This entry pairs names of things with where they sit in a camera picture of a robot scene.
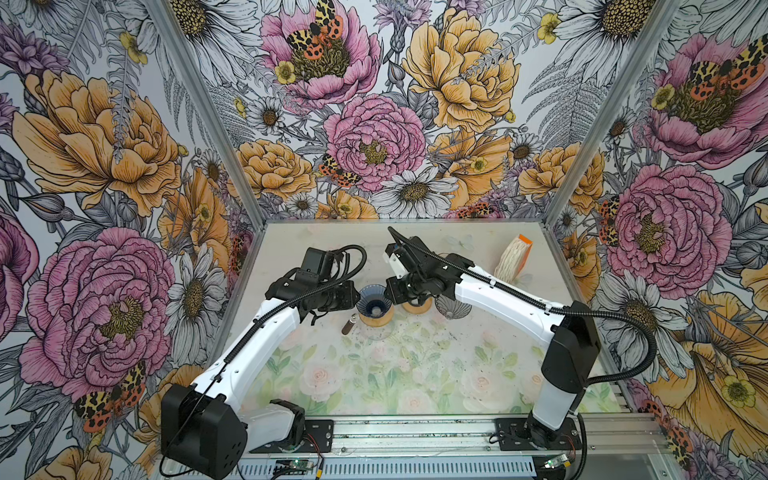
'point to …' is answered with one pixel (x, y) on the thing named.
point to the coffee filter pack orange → (513, 260)
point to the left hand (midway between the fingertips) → (355, 306)
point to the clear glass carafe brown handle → (370, 334)
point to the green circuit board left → (294, 466)
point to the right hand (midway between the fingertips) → (391, 302)
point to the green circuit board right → (561, 460)
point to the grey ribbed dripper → (451, 308)
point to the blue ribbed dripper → (373, 302)
